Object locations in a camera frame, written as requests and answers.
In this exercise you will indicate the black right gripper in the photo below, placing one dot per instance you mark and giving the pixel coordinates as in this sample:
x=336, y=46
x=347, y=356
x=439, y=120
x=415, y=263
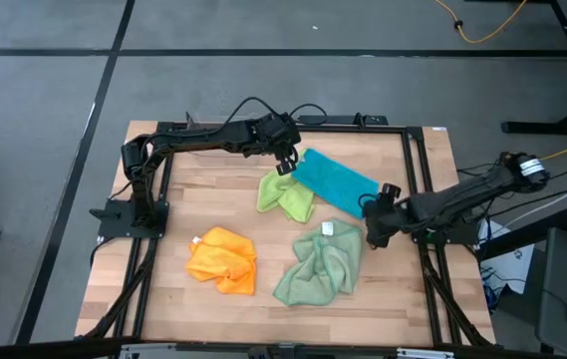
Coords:
x=387, y=214

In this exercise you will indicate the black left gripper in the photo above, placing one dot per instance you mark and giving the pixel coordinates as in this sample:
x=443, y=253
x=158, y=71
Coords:
x=275, y=134

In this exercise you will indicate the lime green microfiber towel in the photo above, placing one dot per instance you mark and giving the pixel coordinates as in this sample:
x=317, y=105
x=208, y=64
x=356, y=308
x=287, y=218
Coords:
x=283, y=197

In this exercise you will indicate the teal microfiber towel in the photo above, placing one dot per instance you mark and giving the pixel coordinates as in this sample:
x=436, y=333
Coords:
x=335, y=182

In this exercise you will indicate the pale green teal-edged towel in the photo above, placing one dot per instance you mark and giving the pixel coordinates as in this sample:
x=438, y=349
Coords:
x=323, y=264

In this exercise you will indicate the orange microfiber towel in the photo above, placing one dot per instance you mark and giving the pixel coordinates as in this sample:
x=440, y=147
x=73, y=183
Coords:
x=223, y=259

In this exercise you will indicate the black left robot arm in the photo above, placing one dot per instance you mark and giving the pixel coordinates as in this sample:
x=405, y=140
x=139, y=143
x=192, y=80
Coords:
x=188, y=139

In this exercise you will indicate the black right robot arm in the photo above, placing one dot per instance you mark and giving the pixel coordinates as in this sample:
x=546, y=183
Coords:
x=462, y=197

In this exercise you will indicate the black rectangular bar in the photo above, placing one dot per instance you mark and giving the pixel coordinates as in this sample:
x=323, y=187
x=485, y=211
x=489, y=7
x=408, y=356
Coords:
x=343, y=120

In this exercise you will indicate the white paper bag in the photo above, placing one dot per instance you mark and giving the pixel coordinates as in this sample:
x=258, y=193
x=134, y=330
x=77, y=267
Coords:
x=517, y=259

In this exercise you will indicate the black stand legs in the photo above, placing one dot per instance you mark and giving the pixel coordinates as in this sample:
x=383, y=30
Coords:
x=537, y=127

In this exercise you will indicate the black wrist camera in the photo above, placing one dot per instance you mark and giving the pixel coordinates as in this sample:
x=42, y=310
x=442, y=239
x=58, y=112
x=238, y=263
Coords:
x=391, y=192

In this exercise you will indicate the black aluminium table frame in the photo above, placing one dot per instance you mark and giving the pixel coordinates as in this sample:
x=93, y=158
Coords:
x=409, y=164

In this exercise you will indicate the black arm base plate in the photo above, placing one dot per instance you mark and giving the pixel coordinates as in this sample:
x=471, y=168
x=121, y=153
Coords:
x=462, y=238
x=118, y=219

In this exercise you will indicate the silver aluminium rail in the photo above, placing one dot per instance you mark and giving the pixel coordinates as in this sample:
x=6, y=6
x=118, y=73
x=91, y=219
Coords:
x=188, y=351

